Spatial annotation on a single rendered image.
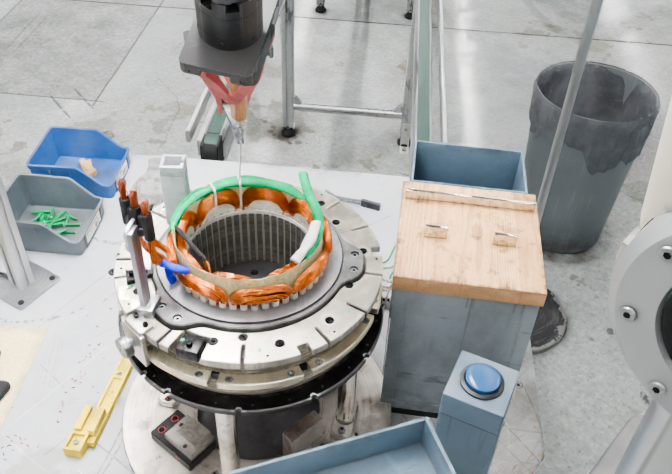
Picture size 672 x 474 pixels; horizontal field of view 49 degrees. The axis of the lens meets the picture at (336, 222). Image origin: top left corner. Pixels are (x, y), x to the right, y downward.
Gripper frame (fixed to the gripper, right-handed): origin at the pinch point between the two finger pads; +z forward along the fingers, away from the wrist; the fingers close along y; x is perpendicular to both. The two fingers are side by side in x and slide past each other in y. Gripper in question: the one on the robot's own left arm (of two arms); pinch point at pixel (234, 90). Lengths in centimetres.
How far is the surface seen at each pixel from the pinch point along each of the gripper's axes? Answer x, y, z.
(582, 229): 89, -88, 153
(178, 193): -7.3, 2.0, 20.1
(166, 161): -9.5, -1.0, 18.3
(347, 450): 18.7, 27.8, 17.4
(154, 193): -25, -22, 69
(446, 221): 26.5, -6.9, 28.0
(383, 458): 22.7, 27.3, 19.7
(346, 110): 1, -134, 179
